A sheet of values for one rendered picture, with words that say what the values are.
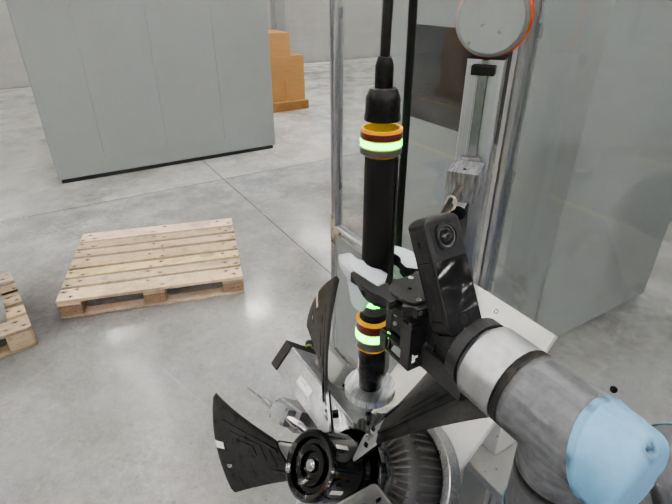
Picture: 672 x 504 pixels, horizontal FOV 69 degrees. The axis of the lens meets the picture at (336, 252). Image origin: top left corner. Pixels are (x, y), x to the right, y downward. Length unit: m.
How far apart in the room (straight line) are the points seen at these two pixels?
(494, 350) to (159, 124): 5.82
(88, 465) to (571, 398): 2.45
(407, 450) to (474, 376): 0.55
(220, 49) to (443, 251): 5.82
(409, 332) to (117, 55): 5.59
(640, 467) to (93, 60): 5.79
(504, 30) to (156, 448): 2.26
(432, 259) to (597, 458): 0.20
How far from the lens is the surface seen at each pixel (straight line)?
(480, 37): 1.17
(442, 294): 0.46
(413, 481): 0.99
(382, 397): 0.68
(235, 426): 1.11
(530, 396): 0.42
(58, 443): 2.85
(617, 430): 0.41
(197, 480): 2.47
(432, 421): 0.78
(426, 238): 0.45
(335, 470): 0.87
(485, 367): 0.44
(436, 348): 0.52
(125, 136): 6.08
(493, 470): 1.41
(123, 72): 5.96
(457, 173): 1.12
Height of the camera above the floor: 1.95
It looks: 29 degrees down
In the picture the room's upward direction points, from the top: straight up
